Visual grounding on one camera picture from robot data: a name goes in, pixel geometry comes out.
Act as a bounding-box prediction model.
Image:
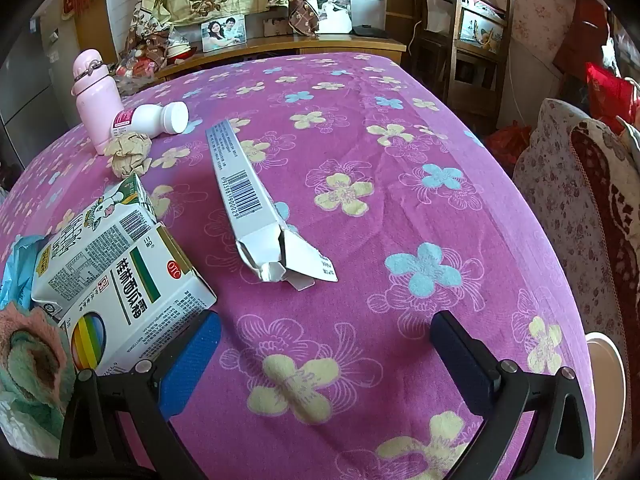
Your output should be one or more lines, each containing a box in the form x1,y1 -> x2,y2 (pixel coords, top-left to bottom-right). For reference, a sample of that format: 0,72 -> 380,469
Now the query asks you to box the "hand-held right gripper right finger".
429,310 -> 608,480

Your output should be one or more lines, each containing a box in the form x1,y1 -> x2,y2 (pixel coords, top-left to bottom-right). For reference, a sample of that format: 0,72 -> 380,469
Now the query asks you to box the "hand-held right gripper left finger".
57,310 -> 223,480

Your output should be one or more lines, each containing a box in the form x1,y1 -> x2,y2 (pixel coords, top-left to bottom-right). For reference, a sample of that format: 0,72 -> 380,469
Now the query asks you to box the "plastic bucket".
585,331 -> 628,480

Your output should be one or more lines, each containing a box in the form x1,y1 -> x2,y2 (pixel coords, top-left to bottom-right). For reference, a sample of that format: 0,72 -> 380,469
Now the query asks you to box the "green white milk carton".
31,172 -> 161,318

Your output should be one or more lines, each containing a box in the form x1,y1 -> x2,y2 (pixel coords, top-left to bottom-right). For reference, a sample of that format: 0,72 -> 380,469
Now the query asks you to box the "green pink knitted cloth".
0,305 -> 76,431

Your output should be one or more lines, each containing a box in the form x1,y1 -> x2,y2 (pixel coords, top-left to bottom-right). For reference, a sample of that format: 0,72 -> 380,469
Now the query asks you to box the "long white carton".
205,119 -> 339,292

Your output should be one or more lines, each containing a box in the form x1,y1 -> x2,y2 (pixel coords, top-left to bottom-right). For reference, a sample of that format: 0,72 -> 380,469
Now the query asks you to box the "blue plastic wrapper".
0,235 -> 51,311

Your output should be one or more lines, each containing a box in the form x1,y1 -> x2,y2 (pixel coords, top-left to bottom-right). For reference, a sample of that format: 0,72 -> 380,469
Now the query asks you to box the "brown paper ball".
104,131 -> 153,178

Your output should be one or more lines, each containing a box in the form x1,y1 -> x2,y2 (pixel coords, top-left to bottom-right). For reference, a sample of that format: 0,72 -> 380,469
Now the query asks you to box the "white pill bottle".
110,101 -> 190,140

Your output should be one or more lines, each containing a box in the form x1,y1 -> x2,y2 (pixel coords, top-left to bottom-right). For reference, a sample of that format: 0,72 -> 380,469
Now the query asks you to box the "purple floral blanket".
0,52 -> 593,480

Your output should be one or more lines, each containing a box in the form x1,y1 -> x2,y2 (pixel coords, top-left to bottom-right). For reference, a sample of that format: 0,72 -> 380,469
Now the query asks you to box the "floral covered sofa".
512,97 -> 640,411

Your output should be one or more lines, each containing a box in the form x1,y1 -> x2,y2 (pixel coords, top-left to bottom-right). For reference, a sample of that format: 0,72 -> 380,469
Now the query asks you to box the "red plastic bag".
487,122 -> 533,166

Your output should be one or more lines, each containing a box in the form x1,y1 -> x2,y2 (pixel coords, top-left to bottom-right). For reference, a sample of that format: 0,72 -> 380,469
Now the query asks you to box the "pink water bottle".
70,49 -> 126,156

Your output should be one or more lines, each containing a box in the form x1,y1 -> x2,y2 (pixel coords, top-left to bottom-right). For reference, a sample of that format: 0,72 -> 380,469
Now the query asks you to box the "clear plastic bag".
107,55 -> 166,96

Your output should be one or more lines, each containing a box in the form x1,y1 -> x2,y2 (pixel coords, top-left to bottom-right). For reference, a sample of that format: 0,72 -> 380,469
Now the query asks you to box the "wooden chair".
410,0 -> 516,126

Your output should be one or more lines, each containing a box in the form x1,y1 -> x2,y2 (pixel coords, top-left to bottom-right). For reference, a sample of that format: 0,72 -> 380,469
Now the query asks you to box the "red white ornament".
167,27 -> 198,63

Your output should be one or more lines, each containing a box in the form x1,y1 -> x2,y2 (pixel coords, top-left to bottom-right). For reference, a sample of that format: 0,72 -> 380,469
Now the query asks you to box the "framed couple photo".
201,14 -> 248,52

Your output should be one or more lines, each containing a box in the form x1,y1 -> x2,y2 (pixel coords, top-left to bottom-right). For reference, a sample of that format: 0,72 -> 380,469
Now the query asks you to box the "framed picture on chair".
460,7 -> 506,53

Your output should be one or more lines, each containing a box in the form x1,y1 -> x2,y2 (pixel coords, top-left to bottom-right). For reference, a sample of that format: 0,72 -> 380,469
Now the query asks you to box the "wooden cabinet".
152,35 -> 408,81

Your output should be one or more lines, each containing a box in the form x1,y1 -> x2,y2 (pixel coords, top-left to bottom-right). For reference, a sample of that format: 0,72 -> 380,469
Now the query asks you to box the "red hanging cloth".
565,0 -> 618,68

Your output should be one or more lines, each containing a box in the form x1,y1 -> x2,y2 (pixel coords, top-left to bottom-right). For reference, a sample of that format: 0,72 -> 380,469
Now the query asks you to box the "floral covered tall appliance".
487,0 -> 581,78

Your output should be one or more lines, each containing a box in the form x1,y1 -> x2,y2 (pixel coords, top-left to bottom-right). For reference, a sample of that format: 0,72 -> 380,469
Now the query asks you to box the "wedding photo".
314,0 -> 353,36

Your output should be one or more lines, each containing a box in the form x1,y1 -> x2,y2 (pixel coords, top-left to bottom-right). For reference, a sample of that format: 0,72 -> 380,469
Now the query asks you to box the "white power cable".
407,20 -> 426,56

